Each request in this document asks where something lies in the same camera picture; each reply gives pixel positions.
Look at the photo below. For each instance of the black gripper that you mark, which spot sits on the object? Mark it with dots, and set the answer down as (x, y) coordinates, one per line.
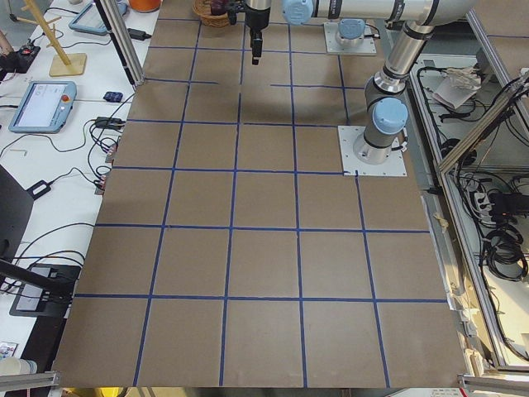
(257, 21)

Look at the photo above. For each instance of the dark red apple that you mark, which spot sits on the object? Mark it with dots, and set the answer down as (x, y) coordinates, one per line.
(218, 7)

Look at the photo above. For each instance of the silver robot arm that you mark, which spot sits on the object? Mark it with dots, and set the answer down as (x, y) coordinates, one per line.
(387, 113)
(350, 31)

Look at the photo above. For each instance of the wicker basket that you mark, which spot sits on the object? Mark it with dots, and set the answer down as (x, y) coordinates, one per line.
(202, 8)

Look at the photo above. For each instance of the orange bucket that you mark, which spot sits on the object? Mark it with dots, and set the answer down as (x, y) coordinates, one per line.
(145, 6)

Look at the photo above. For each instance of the black power adapter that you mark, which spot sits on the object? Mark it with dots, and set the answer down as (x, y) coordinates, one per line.
(139, 35)

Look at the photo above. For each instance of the small blue device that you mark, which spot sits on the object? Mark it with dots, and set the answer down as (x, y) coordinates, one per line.
(113, 97)

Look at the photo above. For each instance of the far teach pendant tablet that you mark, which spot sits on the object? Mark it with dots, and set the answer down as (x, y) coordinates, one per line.
(89, 21)

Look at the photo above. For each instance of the teach pendant tablet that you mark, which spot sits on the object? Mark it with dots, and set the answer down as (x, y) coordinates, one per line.
(89, 21)
(44, 108)

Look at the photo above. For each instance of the crumpled paper sheet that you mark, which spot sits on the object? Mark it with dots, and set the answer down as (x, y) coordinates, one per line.
(458, 86)

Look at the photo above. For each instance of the near teach pendant tablet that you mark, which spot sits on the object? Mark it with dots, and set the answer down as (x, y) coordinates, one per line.
(44, 108)

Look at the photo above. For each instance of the black power strip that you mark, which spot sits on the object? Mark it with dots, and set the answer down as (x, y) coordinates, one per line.
(515, 204)

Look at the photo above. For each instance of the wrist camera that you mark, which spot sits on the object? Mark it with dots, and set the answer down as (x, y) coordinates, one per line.
(233, 8)

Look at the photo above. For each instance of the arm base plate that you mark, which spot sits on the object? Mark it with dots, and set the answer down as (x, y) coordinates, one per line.
(365, 48)
(358, 158)

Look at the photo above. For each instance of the aluminium frame post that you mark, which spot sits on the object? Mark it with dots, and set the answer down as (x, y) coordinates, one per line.
(120, 37)

